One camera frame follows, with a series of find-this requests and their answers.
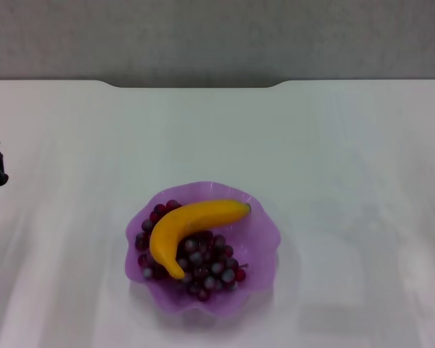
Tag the yellow banana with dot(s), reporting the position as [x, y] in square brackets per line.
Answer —
[177, 224]

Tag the dark red grape bunch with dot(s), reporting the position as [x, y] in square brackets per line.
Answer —
[210, 268]

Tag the purple wavy plastic bowl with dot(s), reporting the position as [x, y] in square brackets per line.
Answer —
[253, 246]

